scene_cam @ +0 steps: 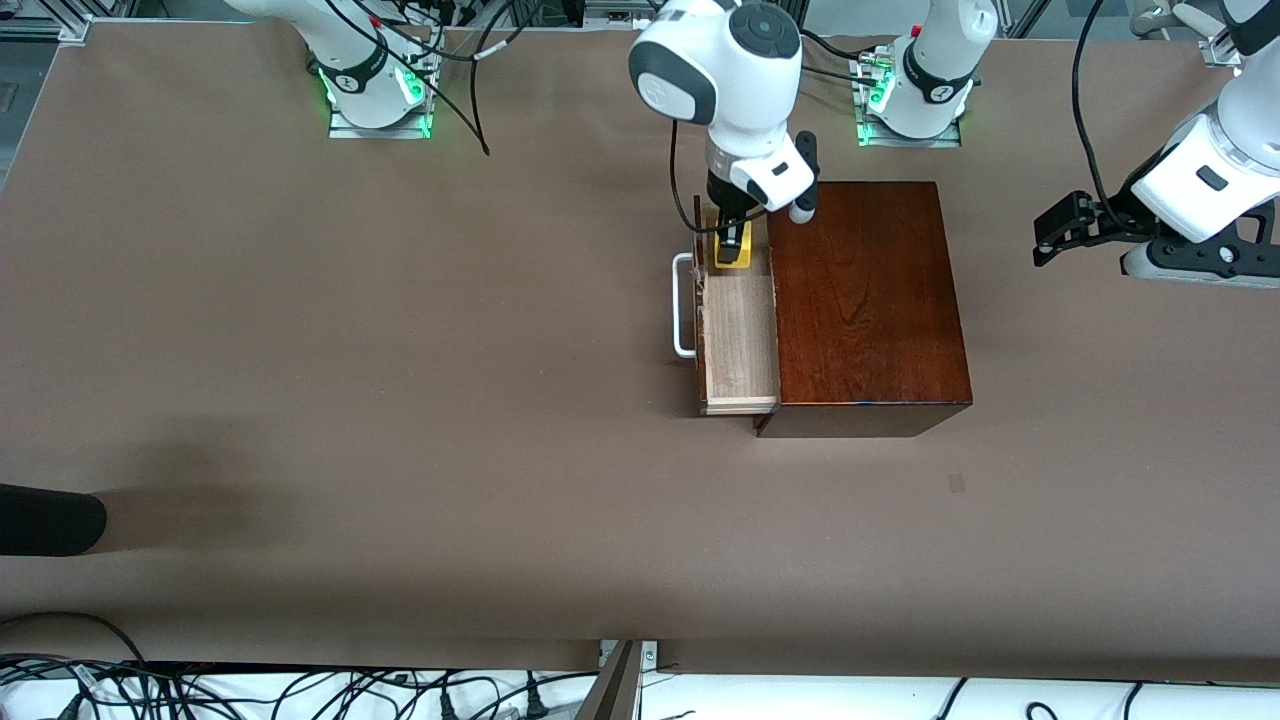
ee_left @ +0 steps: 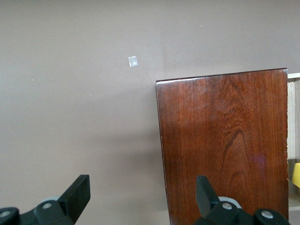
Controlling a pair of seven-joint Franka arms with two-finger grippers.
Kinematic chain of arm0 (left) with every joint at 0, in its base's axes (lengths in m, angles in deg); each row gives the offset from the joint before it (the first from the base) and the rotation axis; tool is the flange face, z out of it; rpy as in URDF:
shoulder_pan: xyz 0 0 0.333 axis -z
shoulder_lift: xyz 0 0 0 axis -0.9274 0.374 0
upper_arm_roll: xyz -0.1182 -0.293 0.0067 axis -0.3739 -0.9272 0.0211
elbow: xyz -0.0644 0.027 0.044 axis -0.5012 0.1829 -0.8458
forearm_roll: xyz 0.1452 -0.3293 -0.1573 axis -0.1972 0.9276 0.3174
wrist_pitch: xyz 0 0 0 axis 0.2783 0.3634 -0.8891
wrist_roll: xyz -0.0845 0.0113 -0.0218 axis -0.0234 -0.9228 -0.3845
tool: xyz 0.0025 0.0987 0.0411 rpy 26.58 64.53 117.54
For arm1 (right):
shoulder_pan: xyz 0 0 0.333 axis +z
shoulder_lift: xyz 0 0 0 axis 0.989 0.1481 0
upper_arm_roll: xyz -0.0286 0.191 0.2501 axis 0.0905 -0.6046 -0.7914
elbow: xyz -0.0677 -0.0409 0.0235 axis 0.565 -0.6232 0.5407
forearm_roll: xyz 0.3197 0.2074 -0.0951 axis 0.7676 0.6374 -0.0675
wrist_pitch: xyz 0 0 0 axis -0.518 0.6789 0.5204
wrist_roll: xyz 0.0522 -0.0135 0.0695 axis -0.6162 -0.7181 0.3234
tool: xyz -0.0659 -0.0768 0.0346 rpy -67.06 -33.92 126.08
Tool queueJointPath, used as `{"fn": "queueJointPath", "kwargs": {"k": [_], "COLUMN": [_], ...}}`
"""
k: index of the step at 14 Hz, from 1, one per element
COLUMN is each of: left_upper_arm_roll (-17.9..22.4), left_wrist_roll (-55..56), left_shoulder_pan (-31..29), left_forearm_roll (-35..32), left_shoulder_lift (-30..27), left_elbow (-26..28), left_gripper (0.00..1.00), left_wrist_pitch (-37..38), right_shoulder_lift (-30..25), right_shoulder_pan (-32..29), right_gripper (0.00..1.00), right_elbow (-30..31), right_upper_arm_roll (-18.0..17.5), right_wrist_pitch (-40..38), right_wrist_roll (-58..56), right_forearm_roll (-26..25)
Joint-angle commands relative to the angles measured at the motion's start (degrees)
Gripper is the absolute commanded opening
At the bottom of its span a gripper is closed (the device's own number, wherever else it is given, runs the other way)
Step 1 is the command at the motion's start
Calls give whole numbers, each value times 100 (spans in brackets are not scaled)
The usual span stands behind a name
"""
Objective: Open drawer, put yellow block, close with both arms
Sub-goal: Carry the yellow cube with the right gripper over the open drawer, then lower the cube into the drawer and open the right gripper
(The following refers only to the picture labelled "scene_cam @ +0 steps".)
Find yellow cube block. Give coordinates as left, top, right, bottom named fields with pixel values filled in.
left=711, top=225, right=754, bottom=272

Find wooden drawer with white handle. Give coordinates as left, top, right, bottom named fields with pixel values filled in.
left=672, top=195, right=782, bottom=417

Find dark brown wooden cabinet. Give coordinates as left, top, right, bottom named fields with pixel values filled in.
left=753, top=181, right=973, bottom=439

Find grey control box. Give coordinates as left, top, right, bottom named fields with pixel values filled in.
left=583, top=0, right=661, bottom=29

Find brown table cover mat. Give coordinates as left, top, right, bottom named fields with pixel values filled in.
left=0, top=20, right=1280, bottom=686

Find black ribbed cylinder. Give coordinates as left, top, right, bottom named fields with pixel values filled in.
left=0, top=483, right=108, bottom=557

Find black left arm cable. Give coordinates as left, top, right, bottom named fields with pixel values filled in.
left=1071, top=0, right=1128, bottom=218

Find black left base cables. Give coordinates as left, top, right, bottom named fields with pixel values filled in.
left=798, top=30, right=883, bottom=87

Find black base cables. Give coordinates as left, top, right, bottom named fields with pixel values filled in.
left=798, top=30, right=883, bottom=87
left=370, top=0, right=483, bottom=73

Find black right base cables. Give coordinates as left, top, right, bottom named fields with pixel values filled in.
left=370, top=0, right=483, bottom=73

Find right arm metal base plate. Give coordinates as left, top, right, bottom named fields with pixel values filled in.
left=328, top=40, right=434, bottom=139

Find grey metal post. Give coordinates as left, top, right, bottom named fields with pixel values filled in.
left=575, top=640, right=643, bottom=720

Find black cable with plug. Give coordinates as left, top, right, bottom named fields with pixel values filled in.
left=420, top=670, right=603, bottom=720

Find black tangled cable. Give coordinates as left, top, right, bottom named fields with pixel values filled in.
left=230, top=668, right=423, bottom=720

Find black arched cable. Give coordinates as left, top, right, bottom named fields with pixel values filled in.
left=0, top=611, right=151, bottom=669

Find black cable with white label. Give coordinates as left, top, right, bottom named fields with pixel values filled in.
left=0, top=655, right=233, bottom=720

